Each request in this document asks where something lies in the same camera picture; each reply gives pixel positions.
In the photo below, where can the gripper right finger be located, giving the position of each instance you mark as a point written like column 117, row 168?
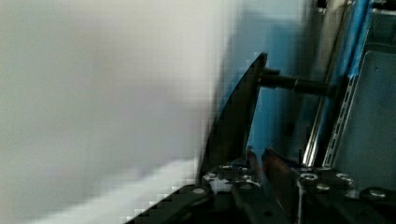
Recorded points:
column 282, row 179

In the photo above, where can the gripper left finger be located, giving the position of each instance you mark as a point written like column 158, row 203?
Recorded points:
column 254, row 174

